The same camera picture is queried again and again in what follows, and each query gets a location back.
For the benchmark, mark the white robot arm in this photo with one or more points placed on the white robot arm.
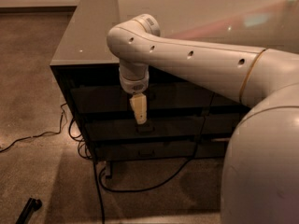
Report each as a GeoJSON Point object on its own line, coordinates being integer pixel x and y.
{"type": "Point", "coordinates": [260, 175]}

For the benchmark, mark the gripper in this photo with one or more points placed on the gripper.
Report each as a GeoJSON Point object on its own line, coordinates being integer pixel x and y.
{"type": "Point", "coordinates": [135, 85]}

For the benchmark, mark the black tube on floor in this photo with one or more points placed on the black tube on floor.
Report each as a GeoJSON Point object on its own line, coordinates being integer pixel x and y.
{"type": "Point", "coordinates": [31, 206]}

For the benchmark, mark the dark drawer cabinet glossy top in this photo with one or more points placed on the dark drawer cabinet glossy top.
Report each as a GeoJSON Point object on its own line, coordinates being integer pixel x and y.
{"type": "Point", "coordinates": [83, 54]}

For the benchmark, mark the cabinet metal leg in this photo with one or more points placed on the cabinet metal leg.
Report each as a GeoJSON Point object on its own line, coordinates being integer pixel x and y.
{"type": "Point", "coordinates": [108, 169]}

